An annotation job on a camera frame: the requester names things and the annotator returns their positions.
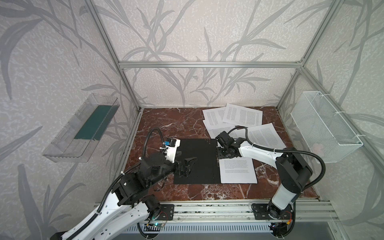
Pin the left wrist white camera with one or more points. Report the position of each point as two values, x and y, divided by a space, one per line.
170 150

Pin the white black file folder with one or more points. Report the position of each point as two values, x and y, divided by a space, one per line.
199 159

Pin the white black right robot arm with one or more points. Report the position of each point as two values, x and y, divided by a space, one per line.
294 172

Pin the metal folder clip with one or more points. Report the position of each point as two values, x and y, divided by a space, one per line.
218 149

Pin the green circuit board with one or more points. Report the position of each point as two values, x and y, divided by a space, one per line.
154 227

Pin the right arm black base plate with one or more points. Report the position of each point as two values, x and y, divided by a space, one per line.
261 210

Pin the printed paper sheet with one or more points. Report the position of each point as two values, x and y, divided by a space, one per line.
213 117
266 136
216 130
242 116
237 171

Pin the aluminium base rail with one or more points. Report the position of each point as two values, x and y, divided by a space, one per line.
231 211

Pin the aluminium cage frame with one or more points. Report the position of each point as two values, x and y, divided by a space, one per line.
299 66

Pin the white wire mesh basket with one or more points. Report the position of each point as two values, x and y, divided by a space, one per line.
323 128

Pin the clear plastic wall tray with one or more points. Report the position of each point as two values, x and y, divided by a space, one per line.
78 139

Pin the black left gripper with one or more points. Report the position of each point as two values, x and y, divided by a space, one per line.
180 167

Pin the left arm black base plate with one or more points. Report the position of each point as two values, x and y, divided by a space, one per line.
163 213

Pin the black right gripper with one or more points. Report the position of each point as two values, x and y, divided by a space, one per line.
222 151

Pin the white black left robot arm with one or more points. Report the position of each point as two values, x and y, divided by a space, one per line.
127 201

